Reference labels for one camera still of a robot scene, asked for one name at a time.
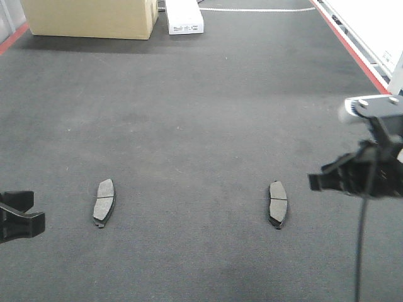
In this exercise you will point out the white flat box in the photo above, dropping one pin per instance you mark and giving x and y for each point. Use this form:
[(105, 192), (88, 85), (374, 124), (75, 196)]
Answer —
[(184, 17)]

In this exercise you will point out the dark brake pad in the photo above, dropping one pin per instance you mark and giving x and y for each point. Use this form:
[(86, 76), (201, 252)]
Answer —
[(105, 203), (278, 204)]

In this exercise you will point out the cardboard box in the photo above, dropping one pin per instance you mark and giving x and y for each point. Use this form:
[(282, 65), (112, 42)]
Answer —
[(130, 20)]

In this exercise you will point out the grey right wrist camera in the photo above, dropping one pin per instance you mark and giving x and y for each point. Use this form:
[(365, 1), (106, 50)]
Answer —
[(349, 110)]

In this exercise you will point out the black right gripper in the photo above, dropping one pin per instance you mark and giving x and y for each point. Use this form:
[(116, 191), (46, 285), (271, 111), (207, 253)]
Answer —
[(369, 171)]

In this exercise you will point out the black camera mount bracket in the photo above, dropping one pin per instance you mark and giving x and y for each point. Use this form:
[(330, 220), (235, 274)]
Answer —
[(383, 114)]

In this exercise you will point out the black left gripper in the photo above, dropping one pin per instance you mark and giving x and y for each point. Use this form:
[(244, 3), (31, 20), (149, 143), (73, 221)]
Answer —
[(16, 223)]

